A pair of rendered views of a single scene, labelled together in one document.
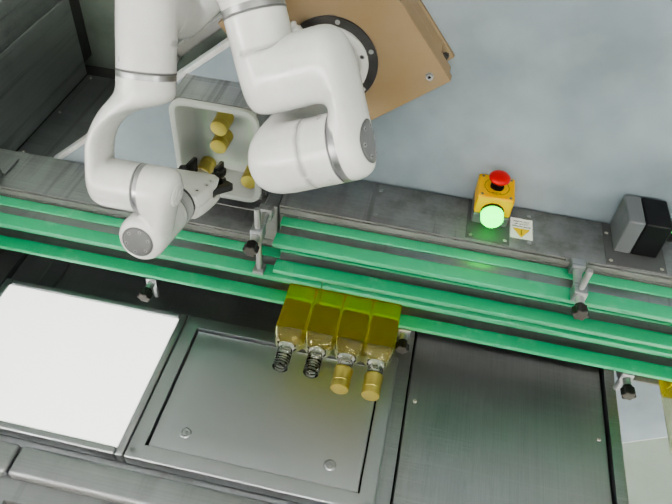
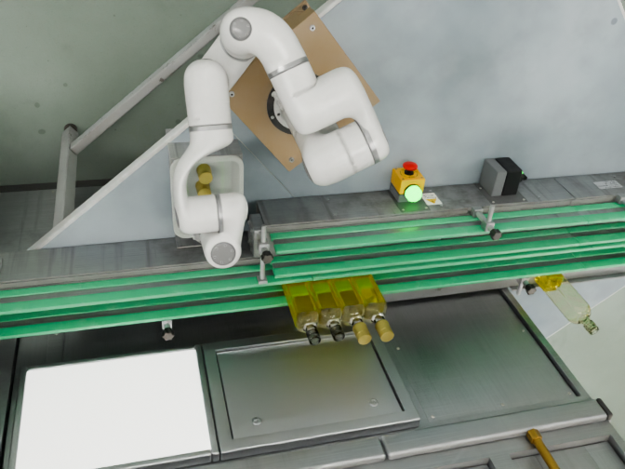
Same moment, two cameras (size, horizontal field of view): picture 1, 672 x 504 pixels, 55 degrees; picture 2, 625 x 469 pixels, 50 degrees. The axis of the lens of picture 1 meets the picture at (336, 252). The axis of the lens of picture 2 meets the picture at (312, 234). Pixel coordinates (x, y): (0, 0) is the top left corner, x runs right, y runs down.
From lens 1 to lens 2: 71 cm
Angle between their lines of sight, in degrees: 22
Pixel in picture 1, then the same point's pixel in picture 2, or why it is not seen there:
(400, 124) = not seen: hidden behind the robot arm
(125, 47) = (204, 109)
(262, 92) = (314, 116)
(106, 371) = (163, 403)
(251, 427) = (302, 400)
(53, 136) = not seen: outside the picture
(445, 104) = not seen: hidden behind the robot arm
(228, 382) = (264, 378)
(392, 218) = (347, 213)
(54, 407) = (139, 442)
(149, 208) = (233, 222)
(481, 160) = (392, 158)
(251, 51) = (301, 91)
